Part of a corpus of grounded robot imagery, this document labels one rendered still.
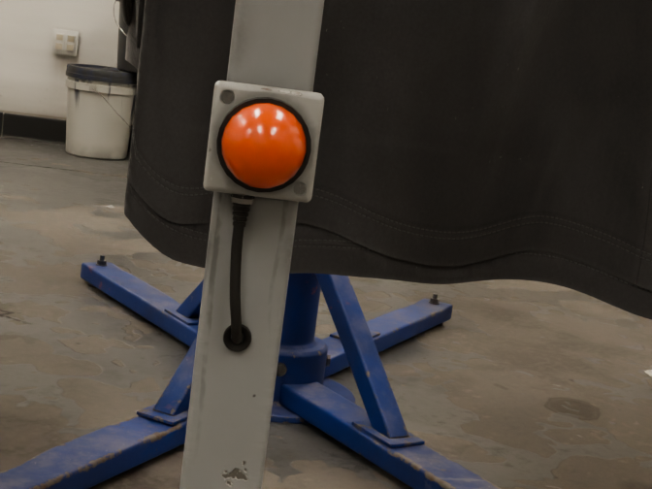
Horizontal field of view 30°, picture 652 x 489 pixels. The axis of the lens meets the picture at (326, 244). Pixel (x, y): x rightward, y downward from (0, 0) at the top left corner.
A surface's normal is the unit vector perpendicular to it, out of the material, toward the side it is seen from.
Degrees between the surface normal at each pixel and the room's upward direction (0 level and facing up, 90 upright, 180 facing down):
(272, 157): 100
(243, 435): 90
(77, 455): 1
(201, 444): 90
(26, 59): 90
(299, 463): 0
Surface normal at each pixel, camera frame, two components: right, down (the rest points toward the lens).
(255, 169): -0.15, 0.62
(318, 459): 0.13, -0.97
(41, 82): 0.07, 0.19
